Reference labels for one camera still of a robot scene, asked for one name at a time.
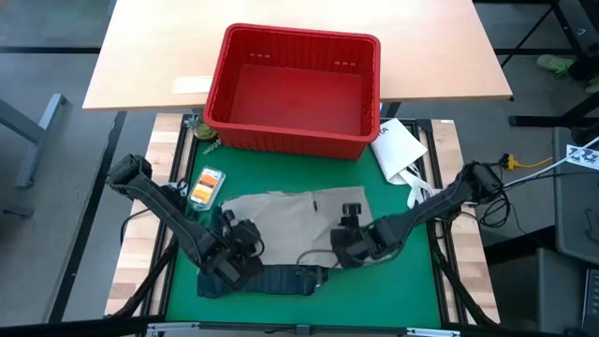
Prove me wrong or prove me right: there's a dark denim garment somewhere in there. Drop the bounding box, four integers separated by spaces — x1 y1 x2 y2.
196 262 329 300

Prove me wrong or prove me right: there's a white label strip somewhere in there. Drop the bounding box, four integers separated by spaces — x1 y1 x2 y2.
171 75 215 95

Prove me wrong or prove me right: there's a black desk frame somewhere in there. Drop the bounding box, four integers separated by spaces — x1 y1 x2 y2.
495 0 599 128

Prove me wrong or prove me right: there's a black cable bundle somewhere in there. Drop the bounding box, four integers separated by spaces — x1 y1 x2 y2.
462 158 599 230

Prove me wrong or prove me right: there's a dark grey box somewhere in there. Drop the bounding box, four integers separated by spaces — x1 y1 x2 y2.
486 247 591 336

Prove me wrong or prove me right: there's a grey plastic case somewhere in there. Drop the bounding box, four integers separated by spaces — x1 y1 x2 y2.
551 125 599 266

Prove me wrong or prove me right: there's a beige garment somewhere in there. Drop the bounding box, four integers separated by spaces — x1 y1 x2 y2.
220 185 374 268

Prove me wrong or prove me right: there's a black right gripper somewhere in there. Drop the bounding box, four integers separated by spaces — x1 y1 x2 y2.
329 202 403 271

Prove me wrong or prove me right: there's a grey desk leg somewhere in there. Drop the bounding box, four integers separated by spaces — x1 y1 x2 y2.
0 93 69 189

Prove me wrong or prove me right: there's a green table mat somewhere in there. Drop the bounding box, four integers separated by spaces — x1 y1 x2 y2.
166 139 444 329

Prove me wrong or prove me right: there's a white cable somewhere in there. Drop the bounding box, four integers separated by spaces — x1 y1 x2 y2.
503 135 599 191

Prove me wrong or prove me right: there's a person's leg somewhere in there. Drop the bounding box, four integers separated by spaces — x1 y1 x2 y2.
568 55 599 81

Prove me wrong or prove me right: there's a red plastic laundry bin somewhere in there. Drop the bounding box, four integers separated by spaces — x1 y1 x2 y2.
203 22 382 161

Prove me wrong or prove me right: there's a white tote bag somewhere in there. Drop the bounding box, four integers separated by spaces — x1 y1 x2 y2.
371 117 437 211

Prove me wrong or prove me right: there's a dark keyboard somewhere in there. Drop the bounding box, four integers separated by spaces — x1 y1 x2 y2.
582 269 599 333

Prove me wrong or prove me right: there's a white logo tag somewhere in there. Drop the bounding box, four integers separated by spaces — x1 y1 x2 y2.
565 143 599 172

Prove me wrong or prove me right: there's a black aluminium frame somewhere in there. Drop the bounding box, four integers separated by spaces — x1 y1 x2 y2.
0 111 502 337

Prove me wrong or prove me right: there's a silver frame bracket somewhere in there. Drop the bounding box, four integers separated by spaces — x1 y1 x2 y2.
146 321 201 337
405 327 462 337

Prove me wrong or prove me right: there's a light wooden desk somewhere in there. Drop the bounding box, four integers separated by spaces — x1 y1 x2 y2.
82 0 514 112

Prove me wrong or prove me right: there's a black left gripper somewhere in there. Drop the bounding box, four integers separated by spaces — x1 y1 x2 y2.
200 209 266 292

